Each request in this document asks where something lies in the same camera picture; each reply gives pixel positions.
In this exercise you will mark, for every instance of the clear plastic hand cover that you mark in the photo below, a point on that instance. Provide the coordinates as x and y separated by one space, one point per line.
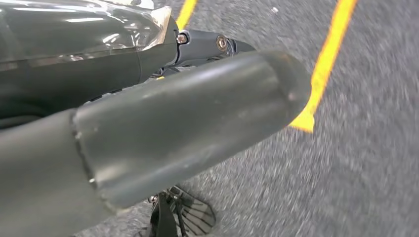
82 29

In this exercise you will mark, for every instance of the yellow floor tape square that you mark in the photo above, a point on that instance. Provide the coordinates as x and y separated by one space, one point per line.
327 59

